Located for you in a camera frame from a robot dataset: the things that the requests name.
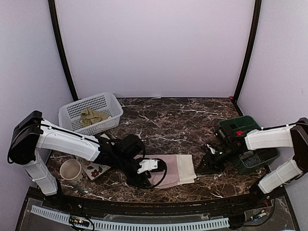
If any pink white underwear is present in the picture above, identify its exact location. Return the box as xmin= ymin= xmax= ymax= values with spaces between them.
xmin=146 ymin=154 xmax=196 ymax=189

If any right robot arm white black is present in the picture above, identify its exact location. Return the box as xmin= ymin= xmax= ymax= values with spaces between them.
xmin=196 ymin=115 xmax=308 ymax=209

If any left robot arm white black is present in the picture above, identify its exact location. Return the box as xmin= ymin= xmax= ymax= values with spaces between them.
xmin=7 ymin=111 xmax=167 ymax=210

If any green divided organizer box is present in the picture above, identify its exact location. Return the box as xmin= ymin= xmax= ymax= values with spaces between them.
xmin=216 ymin=115 xmax=279 ymax=175

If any black striped rolled cloth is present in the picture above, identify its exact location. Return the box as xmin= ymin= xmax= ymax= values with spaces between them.
xmin=244 ymin=154 xmax=267 ymax=168

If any floral square ceramic plate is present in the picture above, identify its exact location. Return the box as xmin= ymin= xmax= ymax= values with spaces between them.
xmin=76 ymin=133 xmax=114 ymax=181

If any white plastic mesh basket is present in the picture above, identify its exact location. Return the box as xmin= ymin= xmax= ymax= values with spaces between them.
xmin=58 ymin=92 xmax=123 ymax=135

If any olive green crumpled cloth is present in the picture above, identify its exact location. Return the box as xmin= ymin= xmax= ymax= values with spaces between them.
xmin=80 ymin=108 xmax=110 ymax=128

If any beige floral mug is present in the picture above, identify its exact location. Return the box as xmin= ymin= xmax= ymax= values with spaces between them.
xmin=60 ymin=159 xmax=90 ymax=190

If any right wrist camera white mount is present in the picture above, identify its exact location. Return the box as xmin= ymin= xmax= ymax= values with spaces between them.
xmin=205 ymin=143 xmax=216 ymax=154

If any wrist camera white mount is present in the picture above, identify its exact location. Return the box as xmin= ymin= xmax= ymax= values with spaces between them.
xmin=205 ymin=143 xmax=216 ymax=154
xmin=137 ymin=159 xmax=158 ymax=174

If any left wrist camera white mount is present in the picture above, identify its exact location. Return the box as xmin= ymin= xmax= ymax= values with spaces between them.
xmin=137 ymin=159 xmax=158 ymax=174

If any black front table rail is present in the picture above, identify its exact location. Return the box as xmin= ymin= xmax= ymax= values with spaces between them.
xmin=24 ymin=185 xmax=289 ymax=217

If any right black frame post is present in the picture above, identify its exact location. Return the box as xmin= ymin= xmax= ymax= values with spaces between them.
xmin=232 ymin=0 xmax=262 ymax=104

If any black frame post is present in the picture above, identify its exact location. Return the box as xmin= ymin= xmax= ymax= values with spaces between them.
xmin=232 ymin=0 xmax=262 ymax=104
xmin=48 ymin=0 xmax=78 ymax=101

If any white slotted cable duct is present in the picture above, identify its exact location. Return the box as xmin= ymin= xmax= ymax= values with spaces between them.
xmin=30 ymin=205 xmax=230 ymax=231

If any left black frame post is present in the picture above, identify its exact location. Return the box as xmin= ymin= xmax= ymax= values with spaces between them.
xmin=48 ymin=0 xmax=78 ymax=101

